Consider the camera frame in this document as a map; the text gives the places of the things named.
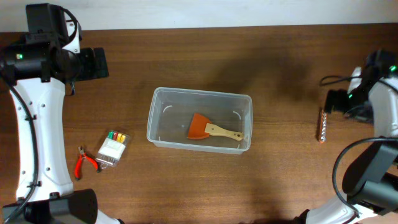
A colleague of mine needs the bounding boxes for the orange socket bit rail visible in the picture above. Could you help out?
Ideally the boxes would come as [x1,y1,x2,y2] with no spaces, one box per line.
[318,110,327,144]

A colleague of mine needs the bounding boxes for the clear case coloured bits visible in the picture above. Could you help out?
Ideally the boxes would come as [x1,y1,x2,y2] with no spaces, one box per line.
[95,130,131,169]

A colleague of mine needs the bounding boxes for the orange scraper wooden handle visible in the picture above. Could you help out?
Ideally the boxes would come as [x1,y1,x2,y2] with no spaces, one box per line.
[187,113,244,141]

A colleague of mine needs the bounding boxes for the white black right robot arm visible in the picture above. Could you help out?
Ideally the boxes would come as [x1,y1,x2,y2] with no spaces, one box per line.
[293,49,397,224]

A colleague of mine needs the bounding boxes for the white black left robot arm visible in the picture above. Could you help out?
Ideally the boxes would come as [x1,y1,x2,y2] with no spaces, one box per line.
[1,3,116,223]

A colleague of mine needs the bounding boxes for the clear plastic container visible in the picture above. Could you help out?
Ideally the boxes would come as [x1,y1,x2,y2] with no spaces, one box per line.
[147,87,253,154]

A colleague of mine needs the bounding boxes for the red handled pliers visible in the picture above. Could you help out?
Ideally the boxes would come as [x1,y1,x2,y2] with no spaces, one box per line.
[73,146,102,182]

